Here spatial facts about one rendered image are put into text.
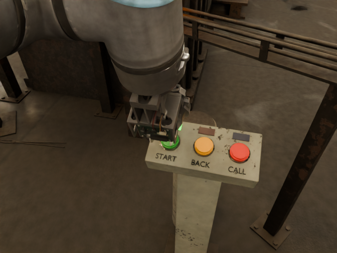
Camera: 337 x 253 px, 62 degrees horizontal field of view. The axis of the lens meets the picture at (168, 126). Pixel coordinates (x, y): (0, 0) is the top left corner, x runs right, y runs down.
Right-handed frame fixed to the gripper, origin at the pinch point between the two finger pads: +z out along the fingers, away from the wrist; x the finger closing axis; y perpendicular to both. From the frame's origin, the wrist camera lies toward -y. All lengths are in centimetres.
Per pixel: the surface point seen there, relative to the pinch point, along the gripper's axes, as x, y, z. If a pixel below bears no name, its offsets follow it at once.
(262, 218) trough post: 32, -1, 70
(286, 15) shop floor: 56, -211, 148
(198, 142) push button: 6.0, -0.1, 5.6
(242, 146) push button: 15.3, -0.9, 5.7
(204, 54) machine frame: -8, -112, 104
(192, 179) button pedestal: 5.9, 6.1, 12.7
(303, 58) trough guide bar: 26.4, -24.4, 3.4
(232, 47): 10.2, -34.2, 12.5
